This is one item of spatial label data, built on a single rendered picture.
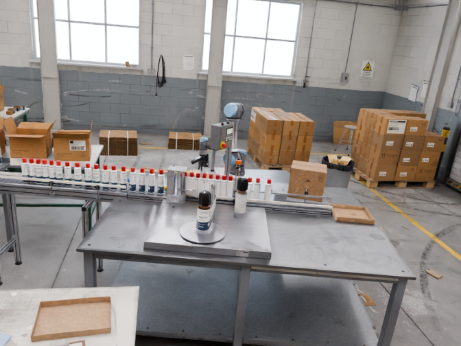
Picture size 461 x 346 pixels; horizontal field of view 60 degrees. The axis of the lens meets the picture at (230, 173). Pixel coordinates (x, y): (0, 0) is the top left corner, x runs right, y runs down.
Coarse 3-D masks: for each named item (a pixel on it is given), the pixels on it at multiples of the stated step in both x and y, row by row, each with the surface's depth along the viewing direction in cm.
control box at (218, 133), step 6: (216, 126) 304; (222, 126) 304; (228, 126) 310; (216, 132) 306; (222, 132) 305; (216, 138) 307; (222, 138) 307; (210, 144) 312; (216, 144) 308; (228, 144) 316
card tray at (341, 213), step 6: (330, 204) 336; (336, 204) 336; (336, 210) 332; (342, 210) 334; (348, 210) 335; (354, 210) 336; (360, 210) 337; (366, 210) 331; (336, 216) 321; (342, 216) 322; (348, 216) 323; (354, 216) 324; (360, 216) 325; (366, 216) 326; (372, 216) 318; (360, 222) 313; (366, 222) 313; (372, 222) 313
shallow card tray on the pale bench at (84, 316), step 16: (48, 304) 196; (64, 304) 199; (80, 304) 200; (96, 304) 201; (48, 320) 188; (64, 320) 189; (80, 320) 190; (96, 320) 191; (32, 336) 174; (48, 336) 176; (64, 336) 178
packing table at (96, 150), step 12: (96, 156) 429; (12, 168) 388; (72, 168) 392; (84, 168) 394; (0, 204) 432; (24, 204) 436; (36, 204) 439; (48, 204) 441; (60, 204) 443; (72, 204) 446
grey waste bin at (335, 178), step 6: (330, 174) 543; (336, 174) 539; (342, 174) 538; (348, 174) 543; (330, 180) 546; (336, 180) 542; (342, 180) 542; (348, 180) 550; (330, 186) 549; (336, 186) 546; (342, 186) 546
